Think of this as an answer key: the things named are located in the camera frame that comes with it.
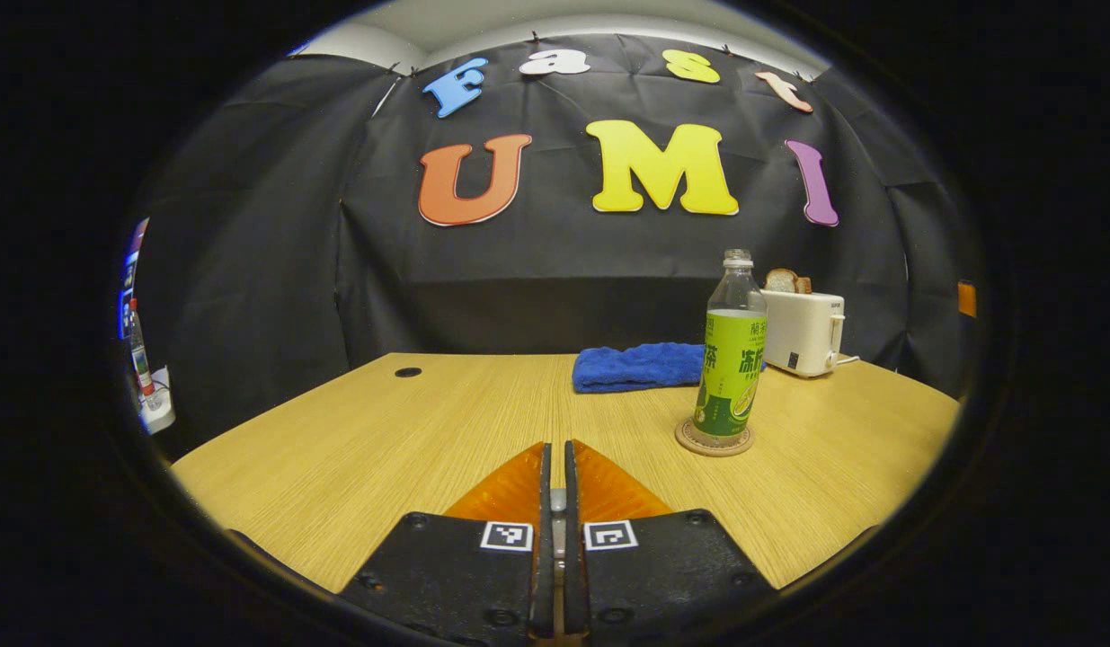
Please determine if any red cap plastic bottle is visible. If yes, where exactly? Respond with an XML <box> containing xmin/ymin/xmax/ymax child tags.
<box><xmin>129</xmin><ymin>298</ymin><xmax>160</xmax><ymax>410</ymax></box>

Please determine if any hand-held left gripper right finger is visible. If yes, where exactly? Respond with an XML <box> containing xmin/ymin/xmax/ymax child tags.
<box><xmin>564</xmin><ymin>439</ymin><xmax>778</xmax><ymax>643</ymax></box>

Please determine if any computer monitor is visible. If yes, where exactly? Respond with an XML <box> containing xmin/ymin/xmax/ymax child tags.
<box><xmin>117</xmin><ymin>218</ymin><xmax>149</xmax><ymax>341</ymax></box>

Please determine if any round brown coaster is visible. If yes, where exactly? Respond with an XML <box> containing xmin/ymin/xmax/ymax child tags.
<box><xmin>674</xmin><ymin>418</ymin><xmax>756</xmax><ymax>458</ymax></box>

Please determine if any blue towel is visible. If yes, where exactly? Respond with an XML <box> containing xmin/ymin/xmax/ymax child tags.
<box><xmin>572</xmin><ymin>341</ymin><xmax>768</xmax><ymax>394</ymax></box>

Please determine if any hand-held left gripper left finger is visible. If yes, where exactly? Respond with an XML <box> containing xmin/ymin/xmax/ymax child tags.
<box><xmin>339</xmin><ymin>440</ymin><xmax>555</xmax><ymax>643</ymax></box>

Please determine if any white toaster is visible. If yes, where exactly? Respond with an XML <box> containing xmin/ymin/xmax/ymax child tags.
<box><xmin>759</xmin><ymin>288</ymin><xmax>847</xmax><ymax>379</ymax></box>

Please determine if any black backdrop cloth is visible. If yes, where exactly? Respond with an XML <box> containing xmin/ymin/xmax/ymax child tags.
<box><xmin>132</xmin><ymin>31</ymin><xmax>978</xmax><ymax>459</ymax></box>

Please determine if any green label water bottle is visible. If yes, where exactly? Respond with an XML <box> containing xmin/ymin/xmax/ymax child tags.
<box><xmin>692</xmin><ymin>249</ymin><xmax>769</xmax><ymax>448</ymax></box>

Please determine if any small white side table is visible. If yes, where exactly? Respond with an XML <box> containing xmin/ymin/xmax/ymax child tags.
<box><xmin>137</xmin><ymin>364</ymin><xmax>176</xmax><ymax>436</ymax></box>

